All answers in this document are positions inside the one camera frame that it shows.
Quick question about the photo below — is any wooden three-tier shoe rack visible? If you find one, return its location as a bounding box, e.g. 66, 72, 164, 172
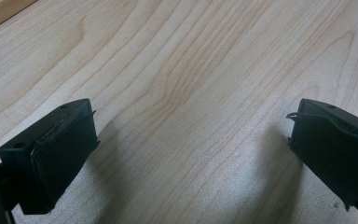
0, 0, 38, 31

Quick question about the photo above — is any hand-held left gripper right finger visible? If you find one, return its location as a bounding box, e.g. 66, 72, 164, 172
286, 98, 358, 216

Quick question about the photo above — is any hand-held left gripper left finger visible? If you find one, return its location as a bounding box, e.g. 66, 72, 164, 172
0, 98, 101, 216

